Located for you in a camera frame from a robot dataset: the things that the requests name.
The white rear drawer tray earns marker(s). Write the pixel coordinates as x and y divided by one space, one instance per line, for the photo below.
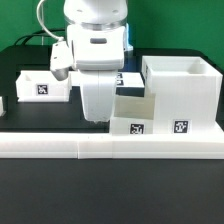
41 86

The white fiducial marker sheet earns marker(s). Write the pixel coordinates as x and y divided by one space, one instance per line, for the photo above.
124 79

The white drawer cabinet box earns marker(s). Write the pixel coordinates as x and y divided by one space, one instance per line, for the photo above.
186 90

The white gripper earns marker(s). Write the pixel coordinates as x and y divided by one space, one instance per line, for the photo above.
98 90

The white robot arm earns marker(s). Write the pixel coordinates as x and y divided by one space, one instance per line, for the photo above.
96 38

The white front drawer tray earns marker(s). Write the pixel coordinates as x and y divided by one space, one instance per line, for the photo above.
132 115

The white L-shaped fence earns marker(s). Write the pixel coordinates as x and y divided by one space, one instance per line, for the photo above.
208 145

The white drawer tray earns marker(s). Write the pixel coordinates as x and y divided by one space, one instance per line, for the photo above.
132 115
41 86

